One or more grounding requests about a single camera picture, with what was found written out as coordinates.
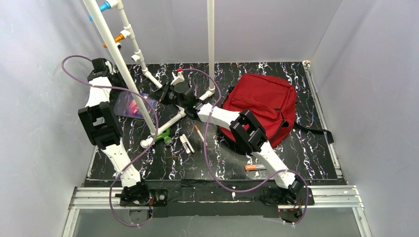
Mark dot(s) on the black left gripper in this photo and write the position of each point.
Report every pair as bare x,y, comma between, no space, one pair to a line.
118,87

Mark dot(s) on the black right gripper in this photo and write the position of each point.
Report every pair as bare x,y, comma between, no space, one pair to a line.
165,94

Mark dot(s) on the dark purple book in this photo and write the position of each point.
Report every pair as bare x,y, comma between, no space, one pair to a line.
125,105

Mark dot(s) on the red student backpack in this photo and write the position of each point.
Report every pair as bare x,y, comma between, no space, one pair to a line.
273,102

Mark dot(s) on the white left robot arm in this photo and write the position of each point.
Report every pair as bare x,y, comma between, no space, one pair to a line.
103,130

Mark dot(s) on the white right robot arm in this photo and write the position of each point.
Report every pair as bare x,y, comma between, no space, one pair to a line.
247,132

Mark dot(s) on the orange pipe fitting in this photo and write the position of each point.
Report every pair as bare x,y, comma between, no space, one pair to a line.
117,40

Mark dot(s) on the green pipe clamp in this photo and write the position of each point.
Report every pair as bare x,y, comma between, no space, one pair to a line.
165,137

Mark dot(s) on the orange tipped white pen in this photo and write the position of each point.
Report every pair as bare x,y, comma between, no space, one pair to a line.
200,136

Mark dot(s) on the blue pipe fitting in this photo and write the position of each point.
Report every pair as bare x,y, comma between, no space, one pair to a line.
105,6

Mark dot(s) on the orange capped grey marker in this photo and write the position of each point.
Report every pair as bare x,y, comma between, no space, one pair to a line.
254,167

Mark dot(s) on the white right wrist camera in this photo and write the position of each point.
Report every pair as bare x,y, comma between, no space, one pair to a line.
177,76

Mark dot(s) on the white PVC pipe frame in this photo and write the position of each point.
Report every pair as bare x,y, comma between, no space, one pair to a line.
105,33

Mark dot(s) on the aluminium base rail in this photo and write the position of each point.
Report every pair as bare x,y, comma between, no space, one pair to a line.
213,180

